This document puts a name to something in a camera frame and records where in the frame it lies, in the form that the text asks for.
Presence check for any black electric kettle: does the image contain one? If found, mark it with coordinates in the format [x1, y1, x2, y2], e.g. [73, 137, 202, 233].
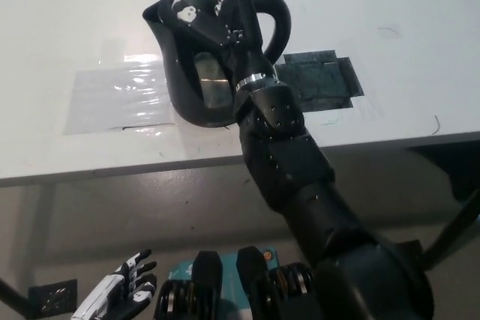
[142, 0, 293, 128]

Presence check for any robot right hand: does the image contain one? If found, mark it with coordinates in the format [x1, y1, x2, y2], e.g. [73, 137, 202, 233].
[159, 0, 278, 91]

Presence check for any clear plastic sheet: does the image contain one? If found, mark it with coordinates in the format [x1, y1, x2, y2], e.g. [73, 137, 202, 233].
[61, 53, 178, 136]

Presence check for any black table leg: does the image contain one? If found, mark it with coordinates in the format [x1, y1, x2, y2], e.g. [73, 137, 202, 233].
[0, 277, 22, 308]
[421, 188, 480, 272]

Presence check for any black tape patch on table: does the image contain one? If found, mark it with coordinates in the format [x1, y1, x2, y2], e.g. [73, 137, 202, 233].
[273, 49, 365, 113]

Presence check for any black table underframe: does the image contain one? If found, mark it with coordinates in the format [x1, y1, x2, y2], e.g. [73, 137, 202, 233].
[407, 143, 480, 202]

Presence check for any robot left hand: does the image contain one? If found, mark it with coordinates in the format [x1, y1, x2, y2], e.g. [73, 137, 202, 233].
[70, 248, 158, 320]

